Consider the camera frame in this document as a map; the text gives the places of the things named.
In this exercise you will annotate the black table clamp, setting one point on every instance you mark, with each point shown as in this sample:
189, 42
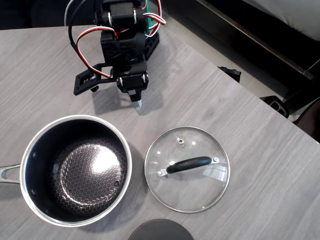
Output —
231, 73
276, 105

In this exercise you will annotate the dark brown chair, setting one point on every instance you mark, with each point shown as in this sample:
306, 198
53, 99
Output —
312, 120

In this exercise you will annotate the black perforated arm base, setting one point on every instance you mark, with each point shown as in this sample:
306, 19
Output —
152, 47

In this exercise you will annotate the dark grey round disc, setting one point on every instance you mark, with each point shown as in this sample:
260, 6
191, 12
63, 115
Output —
160, 231

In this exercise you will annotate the white cushion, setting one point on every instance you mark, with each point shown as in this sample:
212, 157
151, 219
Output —
295, 15

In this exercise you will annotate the green circuit board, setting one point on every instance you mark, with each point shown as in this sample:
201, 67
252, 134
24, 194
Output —
150, 22

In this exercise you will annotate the dark bench frame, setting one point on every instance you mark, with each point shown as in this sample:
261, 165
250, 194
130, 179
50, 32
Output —
250, 32

